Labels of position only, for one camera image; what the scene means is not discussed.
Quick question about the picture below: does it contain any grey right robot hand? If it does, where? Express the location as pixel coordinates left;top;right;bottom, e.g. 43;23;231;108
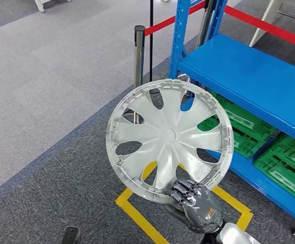
165;179;225;235

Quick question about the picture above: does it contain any silver plastic wheel cover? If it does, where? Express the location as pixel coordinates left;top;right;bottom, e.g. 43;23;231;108
106;79;234;204

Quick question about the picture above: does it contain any blue metal shelf rack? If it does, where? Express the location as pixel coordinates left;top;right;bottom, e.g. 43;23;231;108
168;0;295;244

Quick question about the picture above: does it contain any yellow floor tape square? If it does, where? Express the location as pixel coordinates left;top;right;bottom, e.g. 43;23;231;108
115;161;254;244

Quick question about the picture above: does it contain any folded green plastic crate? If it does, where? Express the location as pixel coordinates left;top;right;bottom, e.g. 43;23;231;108
197;93;278;160
253;133;295;209

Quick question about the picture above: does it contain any black barrier pole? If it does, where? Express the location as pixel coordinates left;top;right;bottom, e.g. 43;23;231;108
149;0;154;83

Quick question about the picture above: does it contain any chrome barrier post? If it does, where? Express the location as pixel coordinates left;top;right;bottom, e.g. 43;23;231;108
133;25;146;125
177;0;216;102

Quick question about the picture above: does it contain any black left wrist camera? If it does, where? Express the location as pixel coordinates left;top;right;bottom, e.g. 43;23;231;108
61;226;82;244

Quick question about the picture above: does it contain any white desk frame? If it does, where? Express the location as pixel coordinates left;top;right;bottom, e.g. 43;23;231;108
34;0;72;13

